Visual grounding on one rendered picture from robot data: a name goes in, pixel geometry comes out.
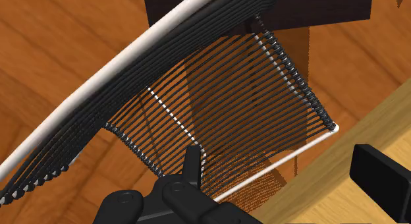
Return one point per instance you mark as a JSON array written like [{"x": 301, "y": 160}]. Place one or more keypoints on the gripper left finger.
[{"x": 179, "y": 197}]

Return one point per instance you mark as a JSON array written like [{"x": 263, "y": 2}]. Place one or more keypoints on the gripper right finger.
[{"x": 382, "y": 181}]

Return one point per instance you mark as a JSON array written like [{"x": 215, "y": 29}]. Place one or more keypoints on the light wooden table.
[{"x": 321, "y": 188}]

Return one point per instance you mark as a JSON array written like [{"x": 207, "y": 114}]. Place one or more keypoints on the dark robot stand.
[{"x": 321, "y": 8}]

